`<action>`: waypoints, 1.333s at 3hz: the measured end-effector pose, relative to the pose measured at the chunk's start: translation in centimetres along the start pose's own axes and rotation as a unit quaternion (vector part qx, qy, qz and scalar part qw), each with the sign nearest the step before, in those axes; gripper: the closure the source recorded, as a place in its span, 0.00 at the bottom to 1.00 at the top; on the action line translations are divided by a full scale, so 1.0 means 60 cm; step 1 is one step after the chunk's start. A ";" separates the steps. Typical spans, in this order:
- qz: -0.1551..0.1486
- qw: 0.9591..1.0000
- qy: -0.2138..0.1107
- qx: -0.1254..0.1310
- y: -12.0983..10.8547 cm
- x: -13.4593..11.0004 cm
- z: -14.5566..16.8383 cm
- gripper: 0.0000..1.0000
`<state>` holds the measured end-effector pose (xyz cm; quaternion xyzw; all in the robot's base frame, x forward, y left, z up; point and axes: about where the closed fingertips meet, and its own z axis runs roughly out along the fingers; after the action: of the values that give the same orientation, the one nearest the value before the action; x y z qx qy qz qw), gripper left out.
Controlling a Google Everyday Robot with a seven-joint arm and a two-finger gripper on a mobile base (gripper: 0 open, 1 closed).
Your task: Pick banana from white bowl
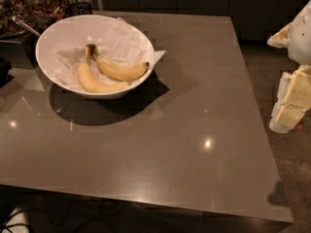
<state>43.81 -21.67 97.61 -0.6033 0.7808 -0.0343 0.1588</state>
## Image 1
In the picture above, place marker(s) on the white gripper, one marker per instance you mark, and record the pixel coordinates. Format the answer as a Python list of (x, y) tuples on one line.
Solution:
[(301, 38)]

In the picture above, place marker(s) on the yellow banana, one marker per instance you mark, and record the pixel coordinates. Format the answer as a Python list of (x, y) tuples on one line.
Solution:
[(89, 83), (117, 72)]

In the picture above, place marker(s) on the glass snack bowl right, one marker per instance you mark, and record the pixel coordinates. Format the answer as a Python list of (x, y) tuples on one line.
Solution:
[(56, 9)]

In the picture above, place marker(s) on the glass snack bowl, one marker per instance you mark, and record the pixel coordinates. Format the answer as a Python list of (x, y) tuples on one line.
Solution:
[(19, 8), (56, 9)]

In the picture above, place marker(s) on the glass snack bowl left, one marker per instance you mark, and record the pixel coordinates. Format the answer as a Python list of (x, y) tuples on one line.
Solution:
[(19, 8)]

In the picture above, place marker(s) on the white paper liner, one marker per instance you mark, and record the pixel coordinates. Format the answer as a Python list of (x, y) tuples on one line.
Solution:
[(102, 55)]

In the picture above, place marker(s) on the metal serving spoon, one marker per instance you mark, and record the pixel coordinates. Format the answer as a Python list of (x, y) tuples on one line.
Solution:
[(21, 23)]

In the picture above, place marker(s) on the black wire basket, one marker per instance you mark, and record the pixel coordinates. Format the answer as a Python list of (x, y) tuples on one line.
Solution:
[(79, 9)]

